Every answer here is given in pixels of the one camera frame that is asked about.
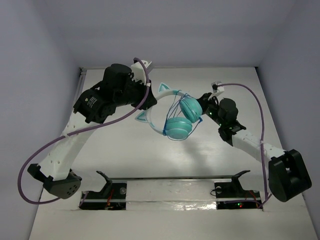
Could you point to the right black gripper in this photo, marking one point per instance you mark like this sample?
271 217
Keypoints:
204 101

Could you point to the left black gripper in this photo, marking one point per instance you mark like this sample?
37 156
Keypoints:
146 99

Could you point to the teal cat-ear headphones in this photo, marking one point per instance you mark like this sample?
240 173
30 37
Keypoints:
182 118

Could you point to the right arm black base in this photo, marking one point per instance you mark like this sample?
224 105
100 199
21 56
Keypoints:
230 195

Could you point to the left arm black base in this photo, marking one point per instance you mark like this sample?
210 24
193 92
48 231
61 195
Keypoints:
111 197

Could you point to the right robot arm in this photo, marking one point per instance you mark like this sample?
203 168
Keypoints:
284 171

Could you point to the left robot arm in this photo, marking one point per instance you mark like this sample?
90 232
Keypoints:
122 91

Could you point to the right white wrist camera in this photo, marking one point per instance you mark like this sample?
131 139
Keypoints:
217 89

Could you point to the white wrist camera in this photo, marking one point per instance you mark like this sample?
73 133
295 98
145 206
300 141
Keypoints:
138 71
217 89

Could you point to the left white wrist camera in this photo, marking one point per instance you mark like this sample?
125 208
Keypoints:
138 71

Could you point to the left side aluminium rail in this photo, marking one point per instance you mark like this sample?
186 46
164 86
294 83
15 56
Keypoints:
81 79

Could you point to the aluminium rail with foil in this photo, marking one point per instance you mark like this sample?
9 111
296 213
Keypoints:
180 193

